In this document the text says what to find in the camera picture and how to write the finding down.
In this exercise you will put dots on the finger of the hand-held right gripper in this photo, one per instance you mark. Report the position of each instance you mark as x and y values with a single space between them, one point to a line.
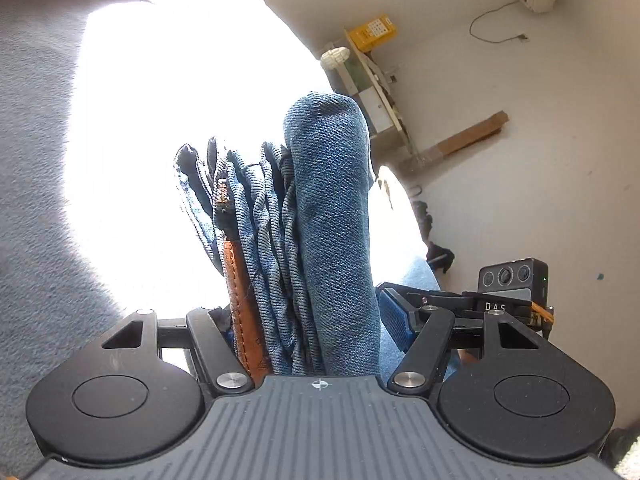
415 294

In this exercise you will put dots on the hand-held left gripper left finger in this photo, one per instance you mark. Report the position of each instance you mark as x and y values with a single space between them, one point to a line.
215 345

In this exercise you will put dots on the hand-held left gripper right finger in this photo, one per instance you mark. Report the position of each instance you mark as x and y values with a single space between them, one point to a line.
395 317

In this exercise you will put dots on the blue denim jeans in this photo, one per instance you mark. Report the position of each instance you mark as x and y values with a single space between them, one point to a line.
325 200

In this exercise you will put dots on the black bundled item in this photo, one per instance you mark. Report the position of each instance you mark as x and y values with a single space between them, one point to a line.
440 255

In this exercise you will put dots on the wooden plank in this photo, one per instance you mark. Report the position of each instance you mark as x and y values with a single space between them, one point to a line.
470 135

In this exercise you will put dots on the white shelf unit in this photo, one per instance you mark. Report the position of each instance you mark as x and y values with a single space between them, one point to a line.
380 115

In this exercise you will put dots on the person's fuzzy jacket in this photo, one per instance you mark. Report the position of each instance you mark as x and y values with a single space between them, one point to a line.
622 452

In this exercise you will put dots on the white woven item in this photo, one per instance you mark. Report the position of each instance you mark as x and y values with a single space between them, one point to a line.
334 56

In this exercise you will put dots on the grey fleece blanket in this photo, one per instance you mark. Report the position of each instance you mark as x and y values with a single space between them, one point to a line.
35 160

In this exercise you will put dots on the yellow box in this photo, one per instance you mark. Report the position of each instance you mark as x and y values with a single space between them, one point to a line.
372 34

